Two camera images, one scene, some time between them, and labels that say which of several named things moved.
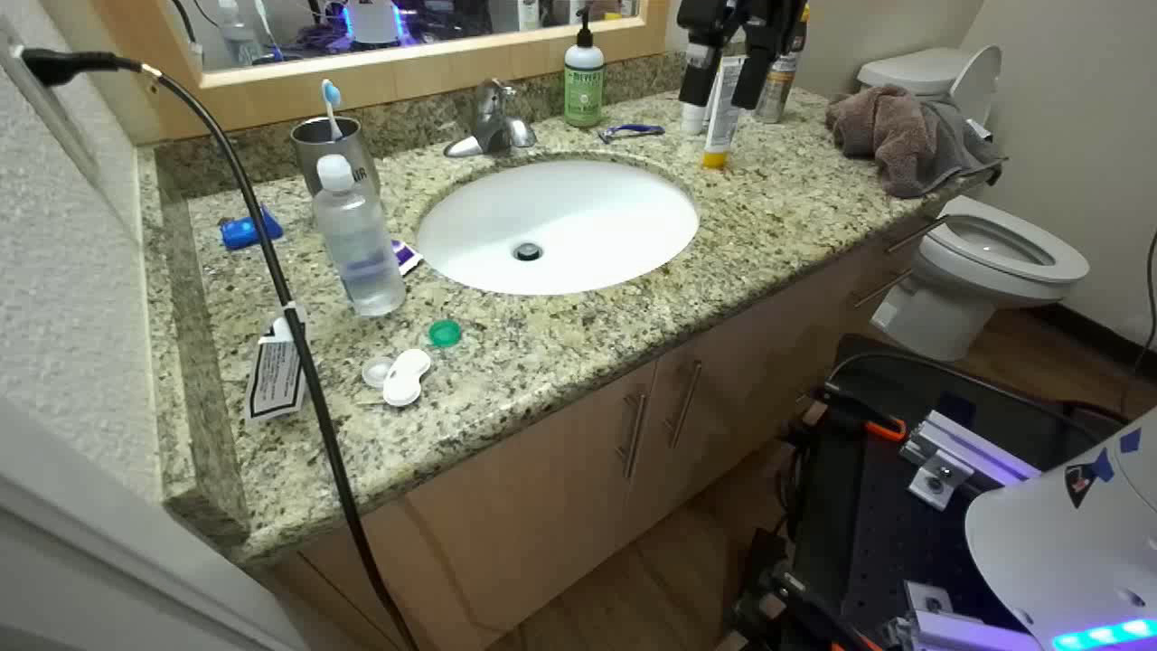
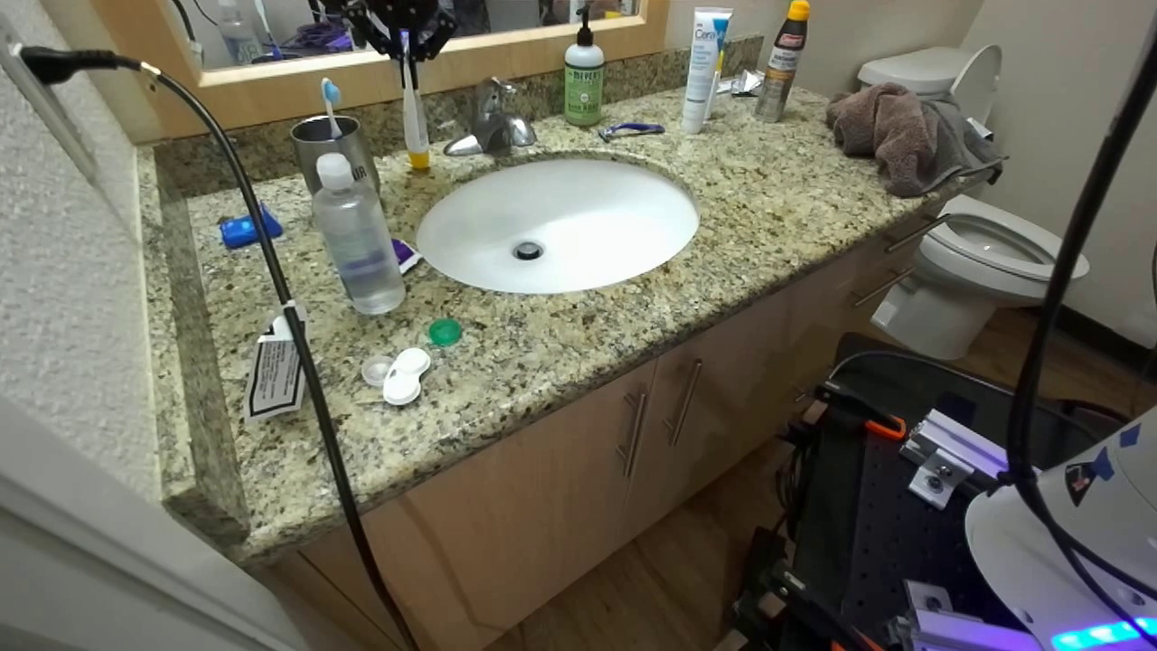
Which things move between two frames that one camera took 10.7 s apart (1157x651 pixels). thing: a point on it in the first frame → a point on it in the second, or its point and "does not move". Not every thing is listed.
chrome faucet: (498, 131) does not move
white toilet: (979, 250) does not move
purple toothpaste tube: (408, 254) does not move
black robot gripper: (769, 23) → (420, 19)
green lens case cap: (447, 336) does not move
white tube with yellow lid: (722, 115) → (418, 142)
